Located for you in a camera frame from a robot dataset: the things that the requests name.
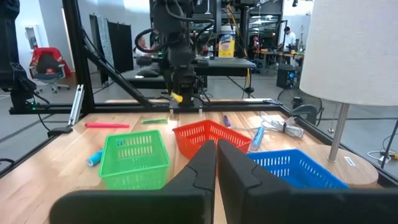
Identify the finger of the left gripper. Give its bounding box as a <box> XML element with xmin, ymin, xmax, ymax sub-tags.
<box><xmin>172</xmin><ymin>74</ymin><xmax>185</xmax><ymax>105</ymax></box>
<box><xmin>183</xmin><ymin>74</ymin><xmax>197</xmax><ymax>106</ymax></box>

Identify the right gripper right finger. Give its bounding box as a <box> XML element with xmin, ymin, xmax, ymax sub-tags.
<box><xmin>216</xmin><ymin>139</ymin><xmax>398</xmax><ymax>224</ymax></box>

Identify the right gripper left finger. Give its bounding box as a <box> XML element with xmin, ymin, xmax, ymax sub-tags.
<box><xmin>49</xmin><ymin>139</ymin><xmax>218</xmax><ymax>224</ymax></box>

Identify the green marker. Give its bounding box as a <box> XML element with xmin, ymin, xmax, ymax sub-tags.
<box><xmin>140</xmin><ymin>117</ymin><xmax>169</xmax><ymax>125</ymax></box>

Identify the pink marker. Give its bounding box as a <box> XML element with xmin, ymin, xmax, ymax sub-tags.
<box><xmin>84</xmin><ymin>122</ymin><xmax>131</xmax><ymax>129</ymax></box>

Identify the light blue thick marker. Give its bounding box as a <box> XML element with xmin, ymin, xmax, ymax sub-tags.
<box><xmin>250</xmin><ymin>126</ymin><xmax>266</xmax><ymax>151</ymax></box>
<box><xmin>86</xmin><ymin>148</ymin><xmax>104</xmax><ymax>167</ymax></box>

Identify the person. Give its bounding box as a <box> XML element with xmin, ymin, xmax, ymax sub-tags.
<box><xmin>277</xmin><ymin>26</ymin><xmax>297</xmax><ymax>52</ymax></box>
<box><xmin>134</xmin><ymin>35</ymin><xmax>156</xmax><ymax>58</ymax></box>

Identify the blue plastic basket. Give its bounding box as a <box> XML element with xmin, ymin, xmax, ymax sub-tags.
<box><xmin>246</xmin><ymin>148</ymin><xmax>349</xmax><ymax>190</ymax></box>

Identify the yellow wipes canister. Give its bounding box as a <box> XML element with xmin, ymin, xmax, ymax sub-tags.
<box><xmin>218</xmin><ymin>25</ymin><xmax>236</xmax><ymax>58</ymax></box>

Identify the red plastic basket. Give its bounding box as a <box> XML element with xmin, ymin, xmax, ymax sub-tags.
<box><xmin>172</xmin><ymin>119</ymin><xmax>253</xmax><ymax>160</ymax></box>

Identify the green plastic basket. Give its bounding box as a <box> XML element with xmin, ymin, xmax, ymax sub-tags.
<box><xmin>98</xmin><ymin>129</ymin><xmax>171</xmax><ymax>191</ymax></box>

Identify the black fabric panel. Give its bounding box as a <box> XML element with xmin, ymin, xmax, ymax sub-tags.
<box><xmin>107</xmin><ymin>21</ymin><xmax>134</xmax><ymax>74</ymax></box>

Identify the black computer tower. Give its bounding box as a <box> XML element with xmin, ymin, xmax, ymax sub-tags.
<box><xmin>275</xmin><ymin>63</ymin><xmax>301</xmax><ymax>90</ymax></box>

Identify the black floor fan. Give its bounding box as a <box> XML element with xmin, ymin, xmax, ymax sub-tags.
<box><xmin>276</xmin><ymin>88</ymin><xmax>325</xmax><ymax>126</ymax></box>

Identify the red office chair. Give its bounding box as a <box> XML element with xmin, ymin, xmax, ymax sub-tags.
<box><xmin>28</xmin><ymin>46</ymin><xmax>73</xmax><ymax>94</ymax></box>

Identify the black jointed stand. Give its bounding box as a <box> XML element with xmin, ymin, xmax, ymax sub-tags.
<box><xmin>0</xmin><ymin>0</ymin><xmax>37</xmax><ymax>110</ymax></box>

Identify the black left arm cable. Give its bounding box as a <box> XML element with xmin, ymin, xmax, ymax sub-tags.
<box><xmin>134</xmin><ymin>27</ymin><xmax>162</xmax><ymax>54</ymax></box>

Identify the black aluminium table frame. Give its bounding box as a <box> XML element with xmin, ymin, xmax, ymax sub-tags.
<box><xmin>0</xmin><ymin>0</ymin><xmax>398</xmax><ymax>187</ymax></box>

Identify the silver aluminium bracket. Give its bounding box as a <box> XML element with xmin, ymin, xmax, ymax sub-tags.
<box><xmin>67</xmin><ymin>83</ymin><xmax>85</xmax><ymax>127</ymax></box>

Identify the black frame clamp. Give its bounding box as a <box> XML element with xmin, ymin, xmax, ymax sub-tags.
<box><xmin>47</xmin><ymin>125</ymin><xmax>74</xmax><ymax>138</ymax></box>

